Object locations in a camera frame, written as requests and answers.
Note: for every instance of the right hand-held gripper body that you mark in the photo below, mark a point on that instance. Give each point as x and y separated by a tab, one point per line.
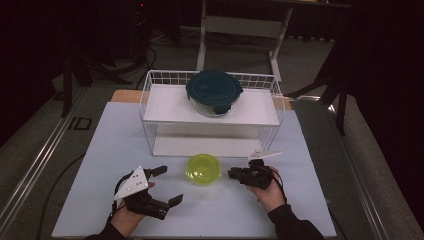
256	175

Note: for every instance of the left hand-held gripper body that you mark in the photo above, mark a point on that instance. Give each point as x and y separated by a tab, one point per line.
140	193

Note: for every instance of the yellow-green round container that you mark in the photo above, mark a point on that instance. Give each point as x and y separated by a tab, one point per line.
203	170

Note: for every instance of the dark teal lidded round container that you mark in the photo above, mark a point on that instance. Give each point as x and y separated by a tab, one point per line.
213	91

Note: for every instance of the person's right hand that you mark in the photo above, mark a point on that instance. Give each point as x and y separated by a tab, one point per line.
270	196

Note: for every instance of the person's left hand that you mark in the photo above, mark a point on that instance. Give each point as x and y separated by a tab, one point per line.
128	220

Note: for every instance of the pale blue table mat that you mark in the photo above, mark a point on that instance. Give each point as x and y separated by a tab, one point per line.
206	213

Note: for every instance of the black metal stand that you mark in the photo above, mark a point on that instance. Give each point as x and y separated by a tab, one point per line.
68	86
340	100

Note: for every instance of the aluminium floor rail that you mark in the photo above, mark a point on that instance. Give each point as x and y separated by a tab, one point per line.
40	156
353	173

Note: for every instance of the white metal desk frame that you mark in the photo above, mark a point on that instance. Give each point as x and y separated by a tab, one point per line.
240	26

